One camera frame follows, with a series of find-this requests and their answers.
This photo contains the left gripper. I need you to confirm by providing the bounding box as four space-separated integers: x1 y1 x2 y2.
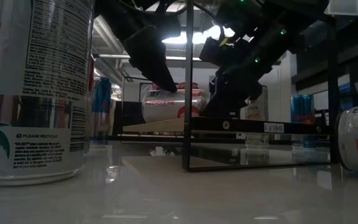
94 0 181 93

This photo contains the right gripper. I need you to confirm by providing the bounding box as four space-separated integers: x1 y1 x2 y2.
202 52 275 118

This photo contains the silver Diet Coke can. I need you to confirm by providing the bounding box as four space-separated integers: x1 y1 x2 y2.
141 88 211 124

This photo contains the silver slim beverage can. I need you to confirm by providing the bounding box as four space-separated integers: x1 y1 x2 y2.
335 105 358 174

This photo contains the long ceiling tube light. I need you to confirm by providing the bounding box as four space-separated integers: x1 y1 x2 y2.
93 53 220 62

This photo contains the bright ceiling light panel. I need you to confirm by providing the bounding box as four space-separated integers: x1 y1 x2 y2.
162 24 236 45

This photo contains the black partition screen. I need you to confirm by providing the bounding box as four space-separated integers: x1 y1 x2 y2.
112 101 144 136

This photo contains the blue silver Red Bull can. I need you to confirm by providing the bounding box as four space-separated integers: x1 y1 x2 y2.
90 77 113 146

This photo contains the white palm-print Celsius can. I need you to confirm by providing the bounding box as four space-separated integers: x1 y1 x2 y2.
0 0 96 187

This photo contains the white ceiling box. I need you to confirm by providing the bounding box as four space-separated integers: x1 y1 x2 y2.
323 0 358 16

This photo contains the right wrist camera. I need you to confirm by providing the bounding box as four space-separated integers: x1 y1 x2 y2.
199 36 229 65

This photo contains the wooden shelf black metal frame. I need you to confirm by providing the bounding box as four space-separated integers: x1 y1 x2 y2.
120 0 338 172

